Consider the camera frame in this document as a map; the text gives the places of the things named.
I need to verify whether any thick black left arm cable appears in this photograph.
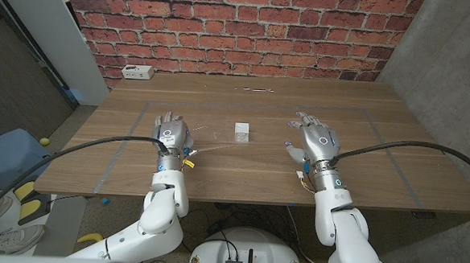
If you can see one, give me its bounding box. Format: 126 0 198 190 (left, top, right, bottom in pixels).
0 129 171 236

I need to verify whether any yellow toy banana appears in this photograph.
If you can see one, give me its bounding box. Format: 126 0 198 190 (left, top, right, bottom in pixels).
76 231 105 245

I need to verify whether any right wrist plug lead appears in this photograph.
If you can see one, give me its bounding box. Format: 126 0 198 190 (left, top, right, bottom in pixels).
295 171 317 193

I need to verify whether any wrist plug lead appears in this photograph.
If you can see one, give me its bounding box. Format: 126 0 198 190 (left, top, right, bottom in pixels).
295 171 317 193
182 147 198 170

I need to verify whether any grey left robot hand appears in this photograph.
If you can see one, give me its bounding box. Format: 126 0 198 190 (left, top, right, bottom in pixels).
150 110 196 158

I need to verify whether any small white box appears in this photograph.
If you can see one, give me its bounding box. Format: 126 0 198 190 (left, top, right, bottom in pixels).
233 122 251 143

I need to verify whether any black floor cable tangle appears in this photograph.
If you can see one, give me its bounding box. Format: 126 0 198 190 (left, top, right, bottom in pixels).
183 201 320 263

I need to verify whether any grey perforated wall panel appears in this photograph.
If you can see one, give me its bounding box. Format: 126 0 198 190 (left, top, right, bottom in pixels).
0 0 85 152

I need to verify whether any white floor cable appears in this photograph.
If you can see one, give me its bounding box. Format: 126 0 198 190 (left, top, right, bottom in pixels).
283 206 328 263

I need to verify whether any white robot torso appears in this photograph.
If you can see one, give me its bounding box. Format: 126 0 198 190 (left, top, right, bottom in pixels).
186 224 307 263

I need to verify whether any white pillar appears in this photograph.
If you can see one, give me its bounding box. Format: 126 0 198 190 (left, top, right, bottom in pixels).
0 0 114 108

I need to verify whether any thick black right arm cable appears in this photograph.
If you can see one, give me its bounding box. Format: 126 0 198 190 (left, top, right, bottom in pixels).
328 136 470 187

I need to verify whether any white left shoulder shell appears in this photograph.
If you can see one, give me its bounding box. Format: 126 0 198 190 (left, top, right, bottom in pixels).
0 251 137 263

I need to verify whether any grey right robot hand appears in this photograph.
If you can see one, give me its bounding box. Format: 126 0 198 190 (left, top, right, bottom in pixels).
283 111 344 168

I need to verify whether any white power strip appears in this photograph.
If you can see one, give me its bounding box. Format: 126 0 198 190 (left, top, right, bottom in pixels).
120 64 155 81

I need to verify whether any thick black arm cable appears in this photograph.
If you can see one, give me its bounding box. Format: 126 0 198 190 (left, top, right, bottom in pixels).
0 129 171 236
328 136 470 187

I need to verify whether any left wrist plug lead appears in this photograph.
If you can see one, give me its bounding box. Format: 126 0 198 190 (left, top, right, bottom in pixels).
182 147 198 170

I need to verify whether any grey floor plate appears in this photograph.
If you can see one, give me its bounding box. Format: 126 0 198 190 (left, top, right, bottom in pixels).
31 193 89 257

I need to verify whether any yellow foam pad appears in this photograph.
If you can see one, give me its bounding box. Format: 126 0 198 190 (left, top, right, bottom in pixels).
19 198 42 222
12 179 35 203

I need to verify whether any red brick print backdrop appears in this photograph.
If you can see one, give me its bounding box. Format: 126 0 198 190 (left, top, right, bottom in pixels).
54 0 427 106

